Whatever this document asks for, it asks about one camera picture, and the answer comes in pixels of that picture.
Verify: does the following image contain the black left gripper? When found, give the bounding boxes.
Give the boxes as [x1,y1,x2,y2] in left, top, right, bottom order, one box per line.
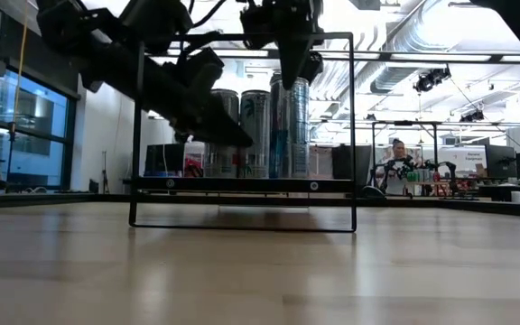
[81,42,255,148]

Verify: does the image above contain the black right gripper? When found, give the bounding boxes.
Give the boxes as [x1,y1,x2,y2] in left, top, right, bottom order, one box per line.
[240,0,325,90]

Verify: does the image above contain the white beverage can black lid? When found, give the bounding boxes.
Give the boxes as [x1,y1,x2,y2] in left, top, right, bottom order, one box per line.
[204,88,241,179]
[239,89,272,179]

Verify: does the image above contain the blue silver energy drink can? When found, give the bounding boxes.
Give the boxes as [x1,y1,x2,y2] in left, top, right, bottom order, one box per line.
[268,72,311,180]

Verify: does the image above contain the black metal wood shelf rack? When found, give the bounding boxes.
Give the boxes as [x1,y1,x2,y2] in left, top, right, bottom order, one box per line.
[127,32,358,234]

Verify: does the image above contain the red printed box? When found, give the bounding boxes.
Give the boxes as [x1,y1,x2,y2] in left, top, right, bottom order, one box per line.
[184,142,207,178]

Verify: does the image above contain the beige cloth cover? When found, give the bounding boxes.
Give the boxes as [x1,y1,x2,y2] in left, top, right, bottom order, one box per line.
[309,144,333,178]

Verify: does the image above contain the long light strip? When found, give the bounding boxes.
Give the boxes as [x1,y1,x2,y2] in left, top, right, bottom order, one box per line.
[151,46,520,63]

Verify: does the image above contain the thin black tripod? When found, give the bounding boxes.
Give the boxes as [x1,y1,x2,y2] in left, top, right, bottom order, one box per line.
[100,151,110,194]

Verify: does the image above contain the black track light cluster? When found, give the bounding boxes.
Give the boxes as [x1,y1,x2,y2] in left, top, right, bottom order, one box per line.
[460,109,486,123]
[412,66,452,94]

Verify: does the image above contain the person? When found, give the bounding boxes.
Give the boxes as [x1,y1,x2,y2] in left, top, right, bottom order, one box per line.
[375,138,419,196]

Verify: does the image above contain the white sign board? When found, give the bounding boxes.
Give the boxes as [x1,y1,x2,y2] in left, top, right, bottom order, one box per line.
[440,146,487,175]

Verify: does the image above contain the black tripod stand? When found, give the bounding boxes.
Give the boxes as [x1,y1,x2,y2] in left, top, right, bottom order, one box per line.
[5,119,17,190]

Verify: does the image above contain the black frame workstation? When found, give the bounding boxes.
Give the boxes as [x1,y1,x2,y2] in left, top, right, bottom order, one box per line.
[370,119,444,195]

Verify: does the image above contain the black aluminium table frame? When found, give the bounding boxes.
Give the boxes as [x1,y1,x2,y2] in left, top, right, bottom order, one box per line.
[0,191,520,220]

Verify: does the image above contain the glass window wall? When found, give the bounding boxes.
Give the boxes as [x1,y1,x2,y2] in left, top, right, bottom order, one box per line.
[0,67,80,190]

